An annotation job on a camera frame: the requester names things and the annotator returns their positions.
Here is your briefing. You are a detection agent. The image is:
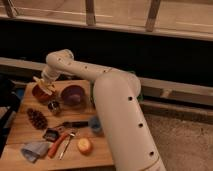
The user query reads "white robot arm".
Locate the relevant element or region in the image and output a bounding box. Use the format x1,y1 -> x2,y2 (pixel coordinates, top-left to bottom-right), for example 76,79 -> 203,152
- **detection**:
40,49 -> 167,171

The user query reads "grey folded cloth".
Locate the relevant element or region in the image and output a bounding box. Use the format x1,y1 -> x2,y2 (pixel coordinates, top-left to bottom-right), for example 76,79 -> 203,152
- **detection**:
21,142 -> 49,163

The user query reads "small dark tray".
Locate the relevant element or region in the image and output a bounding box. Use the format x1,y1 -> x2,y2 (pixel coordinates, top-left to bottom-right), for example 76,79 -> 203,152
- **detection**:
43,128 -> 59,142

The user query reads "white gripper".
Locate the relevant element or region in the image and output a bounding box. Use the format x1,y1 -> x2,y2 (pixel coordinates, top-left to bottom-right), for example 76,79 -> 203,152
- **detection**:
33,66 -> 60,92

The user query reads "brown pine cone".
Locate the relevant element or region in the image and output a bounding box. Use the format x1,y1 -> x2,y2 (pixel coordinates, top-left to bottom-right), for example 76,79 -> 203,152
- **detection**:
27,108 -> 48,130

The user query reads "orange apple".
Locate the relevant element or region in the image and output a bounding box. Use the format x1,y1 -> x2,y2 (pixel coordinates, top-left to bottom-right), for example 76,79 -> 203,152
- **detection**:
77,138 -> 93,155

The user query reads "small metal cup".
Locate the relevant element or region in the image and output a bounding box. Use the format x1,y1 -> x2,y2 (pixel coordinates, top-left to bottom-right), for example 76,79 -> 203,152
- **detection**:
48,101 -> 61,116

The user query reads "metal spoon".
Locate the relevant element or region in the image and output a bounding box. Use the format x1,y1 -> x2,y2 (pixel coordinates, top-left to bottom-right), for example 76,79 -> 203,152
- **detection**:
59,132 -> 77,160

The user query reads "orange handled tool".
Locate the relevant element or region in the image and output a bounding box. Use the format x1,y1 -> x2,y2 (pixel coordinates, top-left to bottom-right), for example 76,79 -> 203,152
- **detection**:
48,133 -> 68,158

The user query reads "red bowl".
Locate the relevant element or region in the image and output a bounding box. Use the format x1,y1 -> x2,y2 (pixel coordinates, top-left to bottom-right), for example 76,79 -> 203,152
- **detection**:
32,85 -> 55,103

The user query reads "dark chair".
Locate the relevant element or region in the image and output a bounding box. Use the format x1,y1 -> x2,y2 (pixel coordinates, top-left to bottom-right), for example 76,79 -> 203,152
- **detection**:
0,75 -> 20,156

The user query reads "yellow banana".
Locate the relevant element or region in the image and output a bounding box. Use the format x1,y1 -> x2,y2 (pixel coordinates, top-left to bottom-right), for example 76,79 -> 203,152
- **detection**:
37,82 -> 52,95

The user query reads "blue cup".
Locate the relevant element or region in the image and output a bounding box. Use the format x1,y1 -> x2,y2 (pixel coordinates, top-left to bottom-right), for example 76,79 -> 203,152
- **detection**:
88,116 -> 102,135

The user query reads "purple bowl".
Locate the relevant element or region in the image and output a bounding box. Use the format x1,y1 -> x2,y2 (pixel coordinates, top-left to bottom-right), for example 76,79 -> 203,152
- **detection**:
61,85 -> 85,108

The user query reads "green plastic bin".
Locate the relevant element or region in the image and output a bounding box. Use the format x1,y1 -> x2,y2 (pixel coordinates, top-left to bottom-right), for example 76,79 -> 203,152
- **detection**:
90,82 -> 144,108

